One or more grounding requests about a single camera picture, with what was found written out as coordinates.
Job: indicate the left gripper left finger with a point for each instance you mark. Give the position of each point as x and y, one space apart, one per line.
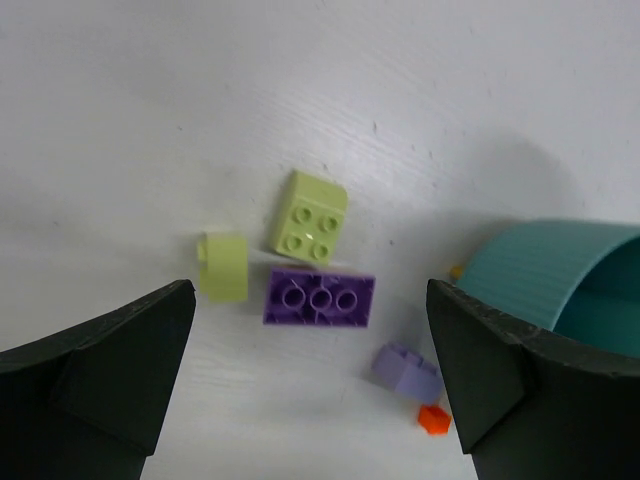
89 402

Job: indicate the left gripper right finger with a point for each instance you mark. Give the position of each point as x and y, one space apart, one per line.
529 403

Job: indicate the light purple small lego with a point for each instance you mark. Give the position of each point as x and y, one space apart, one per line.
408 373

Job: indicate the dark purple lego brick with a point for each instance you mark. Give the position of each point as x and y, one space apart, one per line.
320 298

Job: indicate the small orange lego cube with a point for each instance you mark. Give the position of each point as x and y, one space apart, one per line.
434 420

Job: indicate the teal round divided container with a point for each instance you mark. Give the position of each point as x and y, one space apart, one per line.
579 279

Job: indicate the yellow lego piece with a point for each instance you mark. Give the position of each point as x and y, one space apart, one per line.
456 272

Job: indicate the lime green curved lego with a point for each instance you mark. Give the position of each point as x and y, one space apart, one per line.
223 260

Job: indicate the lime green lego brick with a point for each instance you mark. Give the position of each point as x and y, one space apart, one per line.
310 219

